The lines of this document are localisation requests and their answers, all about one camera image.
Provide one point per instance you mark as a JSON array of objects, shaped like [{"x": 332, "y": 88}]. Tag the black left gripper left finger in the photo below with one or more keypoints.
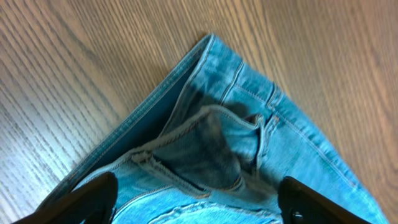
[{"x": 92, "y": 203}]

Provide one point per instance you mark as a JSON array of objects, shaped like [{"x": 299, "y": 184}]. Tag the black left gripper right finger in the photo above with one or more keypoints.
[{"x": 299, "y": 204}]

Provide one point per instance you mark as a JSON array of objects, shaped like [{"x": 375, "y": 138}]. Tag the light blue denim jeans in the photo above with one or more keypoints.
[{"x": 211, "y": 144}]

